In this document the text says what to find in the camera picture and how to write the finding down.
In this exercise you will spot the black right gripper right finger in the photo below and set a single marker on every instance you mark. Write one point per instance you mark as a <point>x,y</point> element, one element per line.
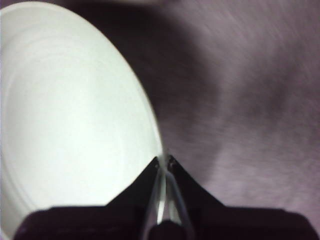
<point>237,225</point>

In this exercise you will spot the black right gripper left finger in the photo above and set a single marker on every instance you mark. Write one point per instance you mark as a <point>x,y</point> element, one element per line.
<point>100,222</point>

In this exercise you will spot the pale green round plate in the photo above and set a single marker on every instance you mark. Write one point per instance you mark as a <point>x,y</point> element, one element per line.
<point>75,100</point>

